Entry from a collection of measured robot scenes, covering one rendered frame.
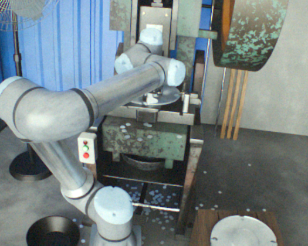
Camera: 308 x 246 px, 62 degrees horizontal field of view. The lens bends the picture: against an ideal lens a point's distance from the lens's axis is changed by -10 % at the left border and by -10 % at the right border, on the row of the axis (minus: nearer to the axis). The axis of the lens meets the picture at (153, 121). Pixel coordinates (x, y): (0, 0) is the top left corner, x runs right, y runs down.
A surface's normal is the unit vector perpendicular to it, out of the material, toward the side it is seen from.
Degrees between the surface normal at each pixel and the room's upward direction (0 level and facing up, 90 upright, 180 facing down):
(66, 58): 90
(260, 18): 110
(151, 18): 90
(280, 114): 90
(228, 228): 0
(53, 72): 90
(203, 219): 0
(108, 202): 7
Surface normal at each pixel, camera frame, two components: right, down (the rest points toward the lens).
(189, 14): -0.13, 0.46
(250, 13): -0.14, 0.69
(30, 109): 0.00, -0.18
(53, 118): 0.33, 0.16
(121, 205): 0.17, -0.83
